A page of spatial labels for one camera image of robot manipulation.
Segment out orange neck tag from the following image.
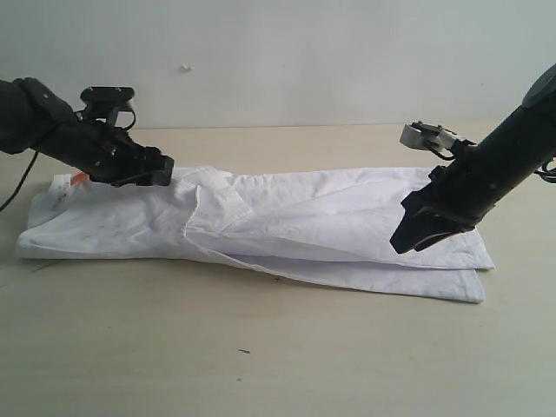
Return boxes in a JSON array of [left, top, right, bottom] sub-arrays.
[[70, 172, 89, 185]]

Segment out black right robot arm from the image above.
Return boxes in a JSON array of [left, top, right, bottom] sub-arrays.
[[390, 68, 555, 254]]

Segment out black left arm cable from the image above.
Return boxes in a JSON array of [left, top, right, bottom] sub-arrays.
[[0, 149, 40, 214]]

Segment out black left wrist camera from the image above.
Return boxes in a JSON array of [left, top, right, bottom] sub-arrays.
[[80, 86, 136, 130]]

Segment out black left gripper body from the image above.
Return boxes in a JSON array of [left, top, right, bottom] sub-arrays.
[[38, 122, 162, 187]]

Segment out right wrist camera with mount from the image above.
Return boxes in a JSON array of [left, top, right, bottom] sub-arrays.
[[400, 121, 477, 162]]

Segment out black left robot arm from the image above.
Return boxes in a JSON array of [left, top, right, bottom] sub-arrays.
[[1, 77, 175, 187]]

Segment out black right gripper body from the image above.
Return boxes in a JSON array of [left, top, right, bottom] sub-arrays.
[[401, 162, 504, 231]]

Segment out white t-shirt red lettering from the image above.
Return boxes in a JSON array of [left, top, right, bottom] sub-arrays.
[[17, 166, 494, 303]]

